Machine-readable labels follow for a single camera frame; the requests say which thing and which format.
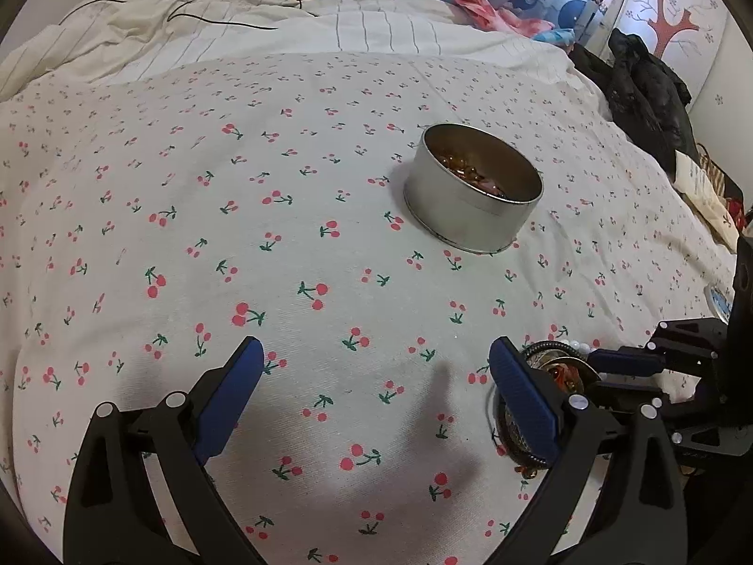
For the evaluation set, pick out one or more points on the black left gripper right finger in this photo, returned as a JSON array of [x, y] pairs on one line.
[[532, 398]]

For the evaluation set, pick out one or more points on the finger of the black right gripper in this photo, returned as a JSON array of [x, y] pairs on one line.
[[628, 361], [622, 398]]

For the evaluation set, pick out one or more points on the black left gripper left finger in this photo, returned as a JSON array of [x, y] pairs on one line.
[[230, 393]]

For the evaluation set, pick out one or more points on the round tin lid with jewelry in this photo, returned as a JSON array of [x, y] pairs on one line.
[[508, 430]]

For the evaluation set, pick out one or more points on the white paper bag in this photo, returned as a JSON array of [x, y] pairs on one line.
[[693, 183]]

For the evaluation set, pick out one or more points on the cherry print bed sheet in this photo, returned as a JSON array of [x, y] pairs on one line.
[[149, 226]]

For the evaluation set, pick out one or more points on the round silver metal tin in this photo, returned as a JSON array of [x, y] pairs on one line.
[[471, 189]]

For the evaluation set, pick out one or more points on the black jacket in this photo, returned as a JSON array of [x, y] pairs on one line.
[[646, 99]]

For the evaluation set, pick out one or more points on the white wardrobe with tree decal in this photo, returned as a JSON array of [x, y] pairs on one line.
[[701, 41]]

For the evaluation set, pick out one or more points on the pink crumpled cloth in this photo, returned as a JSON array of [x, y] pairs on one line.
[[490, 19]]

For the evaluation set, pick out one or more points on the white striped duvet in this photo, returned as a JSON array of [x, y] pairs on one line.
[[118, 41]]

